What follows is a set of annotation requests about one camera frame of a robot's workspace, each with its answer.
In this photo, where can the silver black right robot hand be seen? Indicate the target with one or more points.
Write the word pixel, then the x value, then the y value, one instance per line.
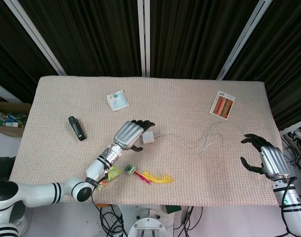
pixel 274 161

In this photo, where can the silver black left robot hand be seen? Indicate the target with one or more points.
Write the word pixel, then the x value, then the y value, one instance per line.
pixel 127 134

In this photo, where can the white charger block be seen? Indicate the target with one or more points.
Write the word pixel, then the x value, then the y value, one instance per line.
pixel 148 138

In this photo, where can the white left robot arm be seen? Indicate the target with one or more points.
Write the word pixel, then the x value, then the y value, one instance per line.
pixel 37 193

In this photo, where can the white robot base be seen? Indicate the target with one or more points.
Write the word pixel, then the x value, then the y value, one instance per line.
pixel 150 224

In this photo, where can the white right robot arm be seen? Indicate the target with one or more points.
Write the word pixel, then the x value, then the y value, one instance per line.
pixel 294 212

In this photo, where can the black white sneaker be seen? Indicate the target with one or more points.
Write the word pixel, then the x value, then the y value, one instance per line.
pixel 297 138

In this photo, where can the white tissue pack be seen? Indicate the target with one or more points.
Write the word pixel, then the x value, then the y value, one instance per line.
pixel 118 101

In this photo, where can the green snack bag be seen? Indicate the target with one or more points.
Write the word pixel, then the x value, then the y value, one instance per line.
pixel 113 174

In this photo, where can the black stapler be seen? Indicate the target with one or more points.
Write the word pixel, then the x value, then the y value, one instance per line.
pixel 77 128

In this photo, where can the yellow pink feather shuttlecock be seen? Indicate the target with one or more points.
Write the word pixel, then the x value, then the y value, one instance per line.
pixel 156 178

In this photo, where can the beige woven tablecloth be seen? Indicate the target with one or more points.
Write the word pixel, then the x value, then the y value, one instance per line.
pixel 165 172

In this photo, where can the striped picture card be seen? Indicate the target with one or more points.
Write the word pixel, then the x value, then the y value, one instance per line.
pixel 223 103

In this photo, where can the green object under table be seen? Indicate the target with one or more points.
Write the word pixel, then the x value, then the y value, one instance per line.
pixel 173 209

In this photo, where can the black curtain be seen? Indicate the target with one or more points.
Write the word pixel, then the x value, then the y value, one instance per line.
pixel 96 37

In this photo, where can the cardboard box with items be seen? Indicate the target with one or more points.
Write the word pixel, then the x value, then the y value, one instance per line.
pixel 10 116

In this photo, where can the white frame post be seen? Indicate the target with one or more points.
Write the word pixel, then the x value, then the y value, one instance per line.
pixel 143 37
pixel 239 42
pixel 39 37

